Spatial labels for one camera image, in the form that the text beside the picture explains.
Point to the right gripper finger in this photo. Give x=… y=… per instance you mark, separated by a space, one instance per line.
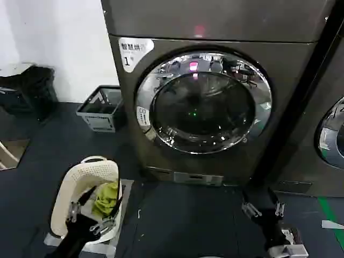
x=251 y=209
x=279 y=209

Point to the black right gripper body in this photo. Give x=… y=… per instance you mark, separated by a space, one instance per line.
x=274 y=228

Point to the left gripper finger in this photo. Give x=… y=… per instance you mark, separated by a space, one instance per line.
x=76 y=209
x=107 y=223

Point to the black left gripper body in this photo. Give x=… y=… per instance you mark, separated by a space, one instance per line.
x=76 y=236

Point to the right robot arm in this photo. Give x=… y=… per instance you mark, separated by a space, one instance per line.
x=290 y=248

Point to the green cloth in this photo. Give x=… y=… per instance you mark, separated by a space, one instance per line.
x=104 y=199

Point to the white perforated laundry basket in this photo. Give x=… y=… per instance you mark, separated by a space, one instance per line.
x=80 y=174

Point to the grey floor mat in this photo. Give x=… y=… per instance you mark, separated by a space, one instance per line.
x=128 y=189

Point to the green floor tape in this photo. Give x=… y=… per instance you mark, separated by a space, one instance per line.
x=329 y=212

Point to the white floor tape piece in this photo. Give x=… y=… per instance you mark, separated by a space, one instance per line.
x=332 y=225

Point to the silver dryer service panel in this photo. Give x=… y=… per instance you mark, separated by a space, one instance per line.
x=199 y=178

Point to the round glass dryer door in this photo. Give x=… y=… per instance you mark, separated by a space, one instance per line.
x=333 y=139
x=201 y=107

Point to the grey plastic crate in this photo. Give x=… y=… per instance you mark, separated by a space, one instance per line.
x=96 y=121

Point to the small white door sticker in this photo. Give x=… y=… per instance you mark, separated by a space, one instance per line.
x=143 y=116

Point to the black plastic bin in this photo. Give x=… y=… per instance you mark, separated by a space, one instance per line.
x=32 y=88

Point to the white number label sticker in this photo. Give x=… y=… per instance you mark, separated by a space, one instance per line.
x=134 y=53

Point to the grey dryer with number label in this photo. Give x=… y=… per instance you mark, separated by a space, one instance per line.
x=220 y=24

